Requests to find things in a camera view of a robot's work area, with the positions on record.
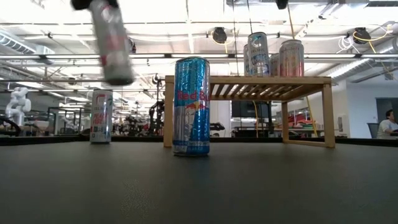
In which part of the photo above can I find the white Celsius Peach Vibe can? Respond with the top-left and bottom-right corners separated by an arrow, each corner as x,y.
90,89 -> 114,144
88,0 -> 135,86

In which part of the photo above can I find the pink beverage can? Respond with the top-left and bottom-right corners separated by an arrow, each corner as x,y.
279,39 -> 305,77
269,52 -> 280,77

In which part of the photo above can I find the blue silver Red Bull can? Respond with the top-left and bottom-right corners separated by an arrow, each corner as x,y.
172,56 -> 211,157

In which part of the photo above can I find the wooden slatted shelf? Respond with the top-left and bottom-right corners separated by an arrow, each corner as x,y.
164,75 -> 336,149

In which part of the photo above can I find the black pole with fan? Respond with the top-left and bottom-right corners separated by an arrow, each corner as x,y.
151,73 -> 164,136

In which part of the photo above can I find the black monitor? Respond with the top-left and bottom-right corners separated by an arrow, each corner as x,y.
231,100 -> 270,119

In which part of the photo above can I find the stack of coloured items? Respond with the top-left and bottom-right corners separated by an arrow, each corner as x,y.
287,112 -> 315,129

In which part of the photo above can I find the black curved hoop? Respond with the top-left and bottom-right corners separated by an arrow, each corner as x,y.
0,115 -> 22,137

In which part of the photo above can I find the grey office chair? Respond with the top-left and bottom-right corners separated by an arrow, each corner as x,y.
367,122 -> 379,139

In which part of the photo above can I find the person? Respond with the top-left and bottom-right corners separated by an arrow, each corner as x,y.
376,109 -> 398,139

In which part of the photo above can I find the long yellow cord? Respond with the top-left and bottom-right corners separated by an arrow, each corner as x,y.
285,0 -> 318,138

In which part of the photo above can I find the silver ventilation duct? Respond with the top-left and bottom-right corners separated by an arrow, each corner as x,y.
0,30 -> 38,54

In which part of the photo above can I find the yellow reel cable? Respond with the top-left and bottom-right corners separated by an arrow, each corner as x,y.
353,24 -> 393,75

